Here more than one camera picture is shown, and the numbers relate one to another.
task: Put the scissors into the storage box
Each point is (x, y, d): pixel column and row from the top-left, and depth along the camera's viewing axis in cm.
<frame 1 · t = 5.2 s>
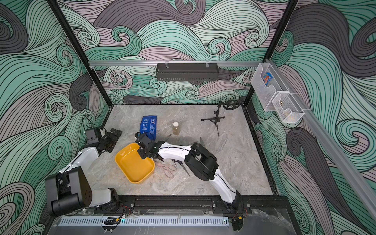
left hand: (117, 134, 88), fingers open
right hand: (143, 147, 90), fingers closed
yellow storage box: (132, 165, 89), on the table
black mini tripod stand: (228, 104, 90), point 25 cm above the table
blue wet wipes pack: (148, 125, 106), point 3 cm above the table
small amber liquid bottle: (176, 128, 99), point 7 cm above the table

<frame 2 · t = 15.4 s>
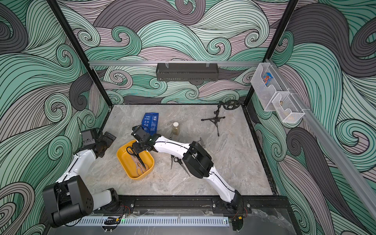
left hand: (108, 139, 86), fingers open
right hand: (138, 144, 89), fingers closed
large black handled scissors: (137, 154, 86), point 7 cm above the table
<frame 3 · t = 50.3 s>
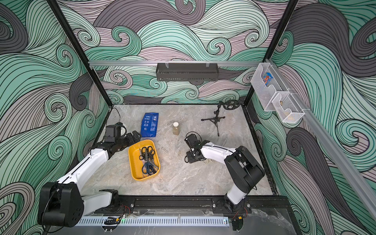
left hand: (135, 136, 86), fingers open
right hand: (194, 157, 91), fingers closed
yellow storage box: (135, 163, 89), on the table
large black handled scissors: (146, 151, 94), point 2 cm above the table
the other named things where they were.

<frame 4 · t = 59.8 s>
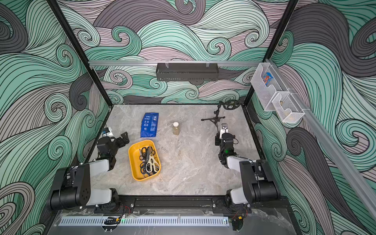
left hand: (119, 133, 90), fingers open
right hand: (224, 133, 91), fingers open
beige handled scissors: (152, 163, 86), point 5 cm above the table
